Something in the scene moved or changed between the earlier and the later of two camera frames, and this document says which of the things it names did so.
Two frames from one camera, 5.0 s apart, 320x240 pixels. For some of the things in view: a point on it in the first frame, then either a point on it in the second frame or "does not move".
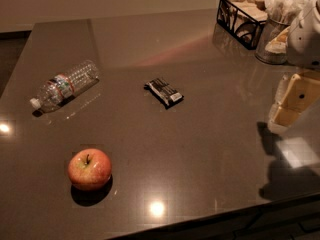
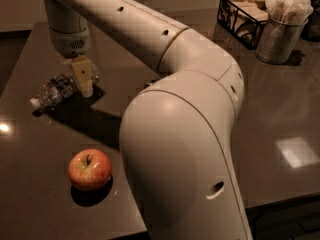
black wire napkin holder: x=240 y=15 does not move
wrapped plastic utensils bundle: x=283 y=9 does not move
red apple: x=89 y=169 does not move
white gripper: x=305 y=40 → x=69 y=43
